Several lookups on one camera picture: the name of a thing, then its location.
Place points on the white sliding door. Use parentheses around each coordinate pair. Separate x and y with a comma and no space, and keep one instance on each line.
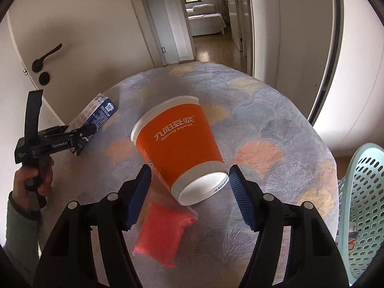
(285,36)

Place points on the orange paper cup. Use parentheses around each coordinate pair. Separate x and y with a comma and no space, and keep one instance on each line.
(180,138)

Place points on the white bed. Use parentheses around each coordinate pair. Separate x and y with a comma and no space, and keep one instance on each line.
(205,21)

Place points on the white wardrobe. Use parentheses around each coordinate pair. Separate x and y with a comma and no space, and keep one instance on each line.
(360,66)

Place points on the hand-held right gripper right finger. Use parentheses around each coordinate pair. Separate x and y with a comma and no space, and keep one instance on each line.
(241,198)

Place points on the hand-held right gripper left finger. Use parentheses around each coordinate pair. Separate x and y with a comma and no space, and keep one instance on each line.
(139,198)

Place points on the person's left hand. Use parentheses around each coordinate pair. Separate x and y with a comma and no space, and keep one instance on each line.
(20,183)

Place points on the red blue cardboard box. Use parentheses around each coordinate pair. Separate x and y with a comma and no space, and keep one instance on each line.
(352,241)

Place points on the small navy milk carton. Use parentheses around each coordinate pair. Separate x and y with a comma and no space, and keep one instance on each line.
(99,114)

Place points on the large blue white milk carton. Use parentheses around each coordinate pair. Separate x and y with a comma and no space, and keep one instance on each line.
(353,230)

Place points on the black round door lock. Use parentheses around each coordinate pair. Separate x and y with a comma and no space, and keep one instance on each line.
(44,78)

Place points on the teal plastic basket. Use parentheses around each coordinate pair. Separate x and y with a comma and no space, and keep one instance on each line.
(360,171)

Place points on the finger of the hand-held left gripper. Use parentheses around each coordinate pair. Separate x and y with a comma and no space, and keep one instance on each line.
(85,131)

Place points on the red packet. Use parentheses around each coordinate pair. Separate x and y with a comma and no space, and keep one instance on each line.
(162,234)

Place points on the white room door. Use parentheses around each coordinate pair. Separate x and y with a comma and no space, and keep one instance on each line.
(84,30)

